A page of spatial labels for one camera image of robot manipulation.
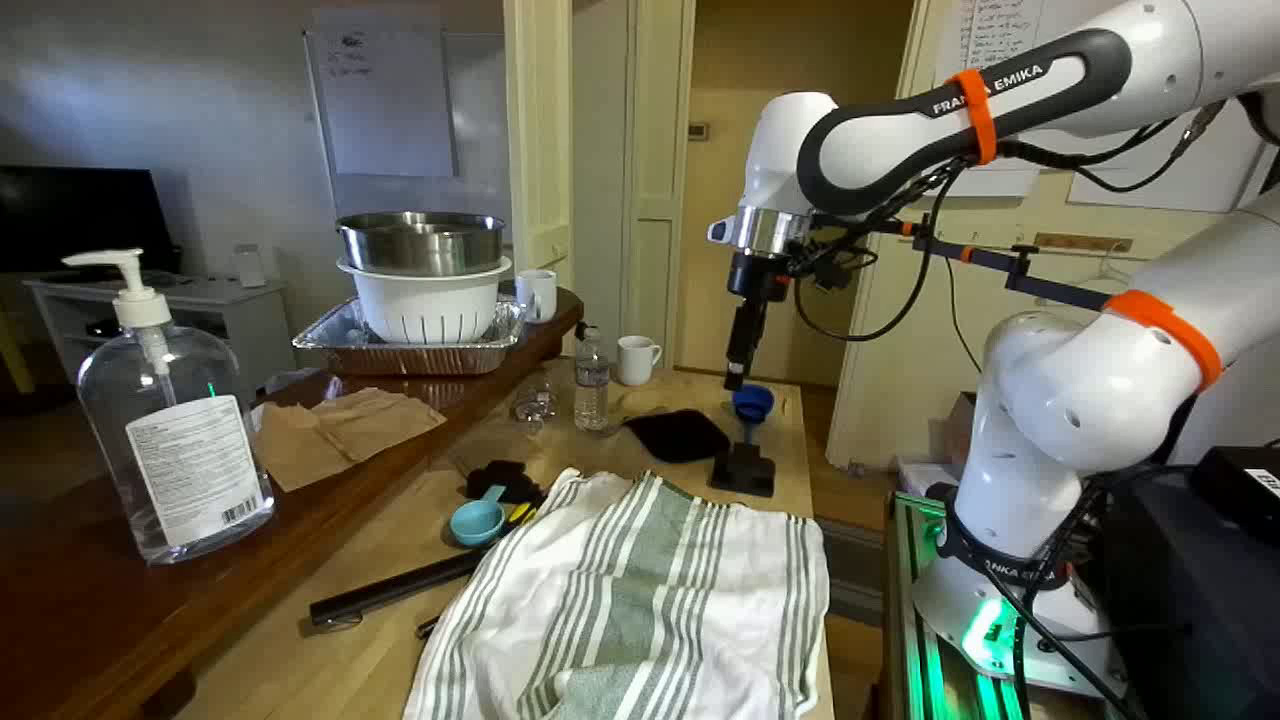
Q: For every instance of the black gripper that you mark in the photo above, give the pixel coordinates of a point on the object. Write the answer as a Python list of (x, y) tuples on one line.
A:
[(758, 277)]

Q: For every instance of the black square pad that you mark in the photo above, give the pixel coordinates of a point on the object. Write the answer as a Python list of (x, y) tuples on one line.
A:
[(677, 432)]

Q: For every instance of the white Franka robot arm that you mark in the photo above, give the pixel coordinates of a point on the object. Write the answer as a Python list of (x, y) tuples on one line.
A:
[(1080, 384)]

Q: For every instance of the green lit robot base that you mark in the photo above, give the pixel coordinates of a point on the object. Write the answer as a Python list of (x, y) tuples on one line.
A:
[(967, 632)]

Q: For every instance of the small black crumpled object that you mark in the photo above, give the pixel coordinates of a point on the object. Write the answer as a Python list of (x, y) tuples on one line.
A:
[(504, 476)]

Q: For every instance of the white ceramic mug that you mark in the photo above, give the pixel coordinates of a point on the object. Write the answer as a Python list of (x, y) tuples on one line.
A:
[(539, 293), (638, 359)]

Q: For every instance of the small black block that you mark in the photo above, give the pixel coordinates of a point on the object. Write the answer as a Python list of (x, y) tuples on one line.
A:
[(743, 469)]

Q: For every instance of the clear plastic water bottle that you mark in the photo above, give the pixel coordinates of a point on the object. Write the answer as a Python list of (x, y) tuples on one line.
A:
[(594, 381)]

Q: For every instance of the clear drinking glass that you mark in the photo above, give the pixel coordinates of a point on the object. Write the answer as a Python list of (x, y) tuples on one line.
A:
[(532, 402)]

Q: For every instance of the white green striped towel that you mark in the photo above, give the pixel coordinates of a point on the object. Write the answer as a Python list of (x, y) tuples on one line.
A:
[(640, 603)]

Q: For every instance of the white plastic colander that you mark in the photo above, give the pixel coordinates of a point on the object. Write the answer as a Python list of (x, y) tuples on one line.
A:
[(426, 304)]

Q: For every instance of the teal measuring spoon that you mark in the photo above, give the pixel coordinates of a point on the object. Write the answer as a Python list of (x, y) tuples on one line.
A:
[(478, 521)]

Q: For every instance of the stainless steel bowl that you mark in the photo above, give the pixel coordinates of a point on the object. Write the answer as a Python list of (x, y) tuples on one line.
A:
[(421, 242)]

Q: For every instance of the aluminium foil tray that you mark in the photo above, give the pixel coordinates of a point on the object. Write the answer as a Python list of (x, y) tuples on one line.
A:
[(400, 351)]

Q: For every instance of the brown paper bags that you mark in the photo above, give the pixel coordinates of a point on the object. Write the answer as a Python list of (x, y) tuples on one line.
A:
[(340, 428)]

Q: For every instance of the black equipment box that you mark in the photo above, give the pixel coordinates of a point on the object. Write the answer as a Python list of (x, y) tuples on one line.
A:
[(1187, 606)]

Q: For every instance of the white low cabinet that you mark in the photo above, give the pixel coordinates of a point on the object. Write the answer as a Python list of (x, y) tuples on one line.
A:
[(200, 322)]

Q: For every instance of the clear hand sanitizer pump bottle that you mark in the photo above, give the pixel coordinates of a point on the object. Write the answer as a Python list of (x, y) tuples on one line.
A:
[(180, 443)]

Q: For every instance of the black monitor screen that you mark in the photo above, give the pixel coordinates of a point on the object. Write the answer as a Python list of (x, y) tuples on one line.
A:
[(81, 223)]

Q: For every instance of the white paper sheet on wall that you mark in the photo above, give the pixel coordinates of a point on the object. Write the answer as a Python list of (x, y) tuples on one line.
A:
[(992, 33)]

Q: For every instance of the whiteboard on wall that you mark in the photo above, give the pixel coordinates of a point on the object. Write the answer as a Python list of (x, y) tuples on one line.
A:
[(380, 103)]

